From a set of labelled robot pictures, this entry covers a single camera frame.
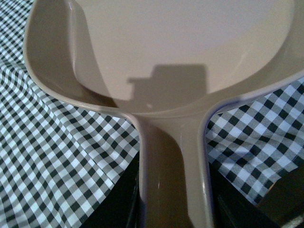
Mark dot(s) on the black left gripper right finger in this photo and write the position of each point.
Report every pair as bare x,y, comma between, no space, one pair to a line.
232,209

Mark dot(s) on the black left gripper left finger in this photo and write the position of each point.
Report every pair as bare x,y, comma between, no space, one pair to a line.
119,208

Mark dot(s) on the beige plastic dustpan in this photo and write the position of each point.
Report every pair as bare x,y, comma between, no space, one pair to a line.
167,66

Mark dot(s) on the black white checkered tablecloth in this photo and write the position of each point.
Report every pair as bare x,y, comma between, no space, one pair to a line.
59,162

